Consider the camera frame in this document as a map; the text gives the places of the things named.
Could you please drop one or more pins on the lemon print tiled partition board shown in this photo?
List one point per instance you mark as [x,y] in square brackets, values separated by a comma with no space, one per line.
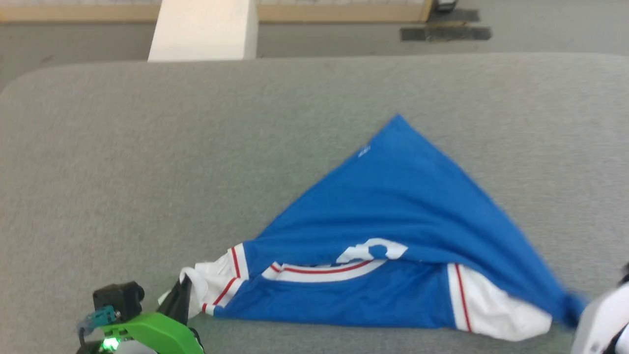
[319,14]

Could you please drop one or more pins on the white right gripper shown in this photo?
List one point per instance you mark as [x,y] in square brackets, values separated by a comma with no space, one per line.
[597,324]

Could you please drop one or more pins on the black floor plate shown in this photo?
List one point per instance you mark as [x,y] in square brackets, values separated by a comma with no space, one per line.
[444,33]

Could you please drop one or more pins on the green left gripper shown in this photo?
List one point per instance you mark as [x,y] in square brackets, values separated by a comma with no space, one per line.
[157,332]

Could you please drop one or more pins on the white rectangular box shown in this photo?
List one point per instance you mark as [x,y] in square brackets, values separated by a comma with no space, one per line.
[204,29]

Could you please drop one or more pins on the blue white sports jersey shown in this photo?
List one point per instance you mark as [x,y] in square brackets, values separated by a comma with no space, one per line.
[393,206]

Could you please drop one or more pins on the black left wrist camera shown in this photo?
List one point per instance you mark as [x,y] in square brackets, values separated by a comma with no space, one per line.
[118,297]

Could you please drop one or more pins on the grey metal partition stand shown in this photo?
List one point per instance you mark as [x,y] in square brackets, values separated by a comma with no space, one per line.
[445,5]

